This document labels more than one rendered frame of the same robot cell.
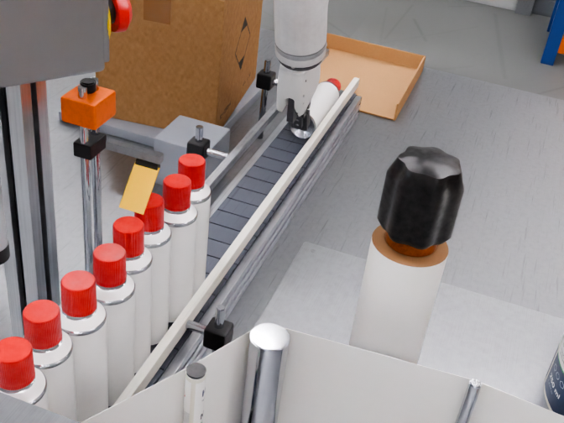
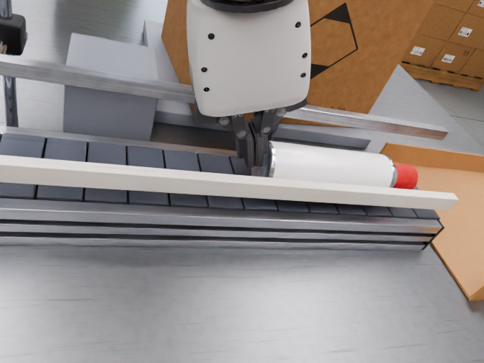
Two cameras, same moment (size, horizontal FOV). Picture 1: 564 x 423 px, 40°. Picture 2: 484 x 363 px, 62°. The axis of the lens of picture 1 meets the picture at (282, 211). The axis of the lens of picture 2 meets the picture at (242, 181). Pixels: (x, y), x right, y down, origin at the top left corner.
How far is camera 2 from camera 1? 115 cm
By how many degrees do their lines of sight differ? 37
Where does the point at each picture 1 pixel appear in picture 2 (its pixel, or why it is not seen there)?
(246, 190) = (40, 149)
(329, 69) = (471, 191)
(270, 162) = (151, 161)
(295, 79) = (191, 18)
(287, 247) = not seen: outside the picture
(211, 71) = not seen: hidden behind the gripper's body
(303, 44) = not seen: outside the picture
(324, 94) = (353, 160)
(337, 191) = (199, 286)
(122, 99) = (171, 27)
